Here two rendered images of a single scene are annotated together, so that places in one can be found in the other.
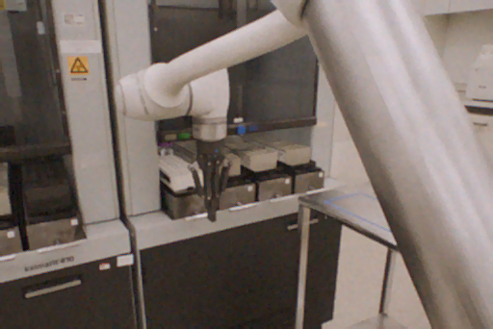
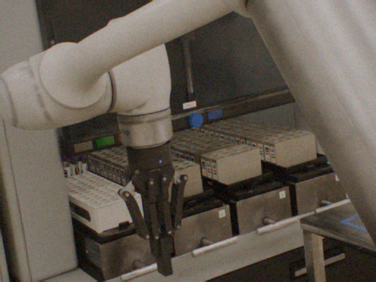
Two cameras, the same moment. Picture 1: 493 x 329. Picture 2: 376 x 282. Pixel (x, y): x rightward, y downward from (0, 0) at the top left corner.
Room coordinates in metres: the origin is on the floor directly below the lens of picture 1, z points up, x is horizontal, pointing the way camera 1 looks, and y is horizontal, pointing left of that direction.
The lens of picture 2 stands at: (-0.26, 0.00, 1.31)
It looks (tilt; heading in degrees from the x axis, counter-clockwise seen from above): 14 degrees down; 358
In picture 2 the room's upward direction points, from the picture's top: 7 degrees counter-clockwise
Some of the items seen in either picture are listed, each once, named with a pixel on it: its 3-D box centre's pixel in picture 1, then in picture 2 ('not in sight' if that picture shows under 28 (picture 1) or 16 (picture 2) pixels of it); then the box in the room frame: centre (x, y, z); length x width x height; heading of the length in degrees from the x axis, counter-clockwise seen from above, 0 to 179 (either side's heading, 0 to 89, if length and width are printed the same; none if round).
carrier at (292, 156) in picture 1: (296, 156); (293, 150); (1.40, -0.28, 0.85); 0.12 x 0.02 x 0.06; 117
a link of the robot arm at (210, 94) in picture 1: (203, 86); (130, 64); (1.01, 0.04, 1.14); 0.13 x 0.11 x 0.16; 122
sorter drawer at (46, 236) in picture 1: (45, 193); not in sight; (1.21, 0.59, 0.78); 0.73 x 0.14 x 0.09; 28
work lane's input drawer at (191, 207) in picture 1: (160, 176); (69, 211); (1.40, 0.23, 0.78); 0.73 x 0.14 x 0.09; 28
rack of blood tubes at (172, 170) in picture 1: (171, 171); (89, 200); (1.28, 0.17, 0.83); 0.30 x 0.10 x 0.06; 28
